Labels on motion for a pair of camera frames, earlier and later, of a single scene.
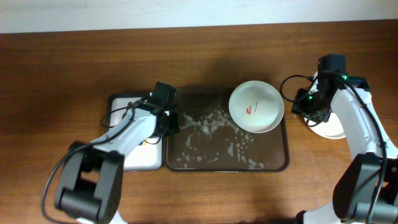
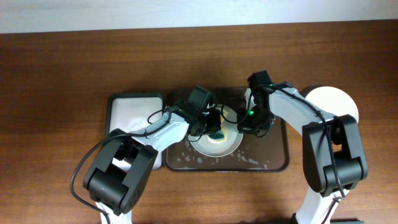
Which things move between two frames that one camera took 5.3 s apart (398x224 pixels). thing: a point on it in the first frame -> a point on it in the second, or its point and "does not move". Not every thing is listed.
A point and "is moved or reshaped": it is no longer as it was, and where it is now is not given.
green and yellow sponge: (142, 143) is moved or reshaped
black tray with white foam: (148, 157) does not move
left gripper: (175, 127) -> (213, 115)
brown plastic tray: (208, 140) does not move
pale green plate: (256, 106) is moved or reshaped
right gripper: (296, 107) -> (245, 127)
